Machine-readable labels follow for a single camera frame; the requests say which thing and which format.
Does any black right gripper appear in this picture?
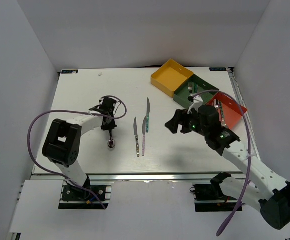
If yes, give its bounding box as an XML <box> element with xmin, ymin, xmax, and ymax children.
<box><xmin>164</xmin><ymin>107</ymin><xmax>208</xmax><ymax>137</ymax></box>

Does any spoon with pink handle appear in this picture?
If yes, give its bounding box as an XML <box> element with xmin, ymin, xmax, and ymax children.
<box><xmin>213</xmin><ymin>99</ymin><xmax>220</xmax><ymax>110</ymax></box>

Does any spoon with black patterned handle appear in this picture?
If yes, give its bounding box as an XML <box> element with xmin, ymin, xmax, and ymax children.
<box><xmin>107</xmin><ymin>130</ymin><xmax>116</xmax><ymax>149</ymax></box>

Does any fork with black patterned handle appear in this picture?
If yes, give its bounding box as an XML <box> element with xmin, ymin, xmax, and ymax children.
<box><xmin>188</xmin><ymin>82</ymin><xmax>193</xmax><ymax>93</ymax></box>

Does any spoon with green handle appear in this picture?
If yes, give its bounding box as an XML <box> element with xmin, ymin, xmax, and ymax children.
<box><xmin>219</xmin><ymin>101</ymin><xmax>228</xmax><ymax>128</ymax></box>

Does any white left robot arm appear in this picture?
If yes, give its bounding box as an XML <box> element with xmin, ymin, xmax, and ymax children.
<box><xmin>42</xmin><ymin>97</ymin><xmax>117</xmax><ymax>200</ymax></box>

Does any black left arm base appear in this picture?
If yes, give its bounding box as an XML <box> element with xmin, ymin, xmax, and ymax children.
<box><xmin>58</xmin><ymin>183</ymin><xmax>111</xmax><ymax>210</ymax></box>

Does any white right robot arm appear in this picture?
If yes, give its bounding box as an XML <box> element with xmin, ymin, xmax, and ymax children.
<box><xmin>165</xmin><ymin>105</ymin><xmax>290</xmax><ymax>230</ymax></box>

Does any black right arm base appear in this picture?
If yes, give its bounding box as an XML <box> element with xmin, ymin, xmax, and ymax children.
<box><xmin>189</xmin><ymin>184</ymin><xmax>237</xmax><ymax>213</ymax></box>

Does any orange square bin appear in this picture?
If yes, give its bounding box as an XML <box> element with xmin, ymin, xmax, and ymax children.
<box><xmin>207</xmin><ymin>92</ymin><xmax>247</xmax><ymax>129</ymax></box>

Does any green square bin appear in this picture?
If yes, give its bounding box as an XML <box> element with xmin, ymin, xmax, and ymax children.
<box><xmin>173</xmin><ymin>74</ymin><xmax>218</xmax><ymax>109</ymax></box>

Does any yellow square bin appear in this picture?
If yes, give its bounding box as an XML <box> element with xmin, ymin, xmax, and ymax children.
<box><xmin>150</xmin><ymin>59</ymin><xmax>194</xmax><ymax>98</ymax></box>

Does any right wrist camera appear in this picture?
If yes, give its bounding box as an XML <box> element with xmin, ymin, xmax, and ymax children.
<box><xmin>187</xmin><ymin>94</ymin><xmax>203</xmax><ymax>115</ymax></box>

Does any knife with black patterned handle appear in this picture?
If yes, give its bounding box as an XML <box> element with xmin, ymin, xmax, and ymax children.
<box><xmin>133</xmin><ymin>117</ymin><xmax>140</xmax><ymax>157</ymax></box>

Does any knife with green handle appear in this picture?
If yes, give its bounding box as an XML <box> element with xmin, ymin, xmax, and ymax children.
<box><xmin>146</xmin><ymin>97</ymin><xmax>150</xmax><ymax>133</ymax></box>

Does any knife with pink handle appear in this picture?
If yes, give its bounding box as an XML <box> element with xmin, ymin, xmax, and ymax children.
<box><xmin>141</xmin><ymin>117</ymin><xmax>146</xmax><ymax>156</ymax></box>

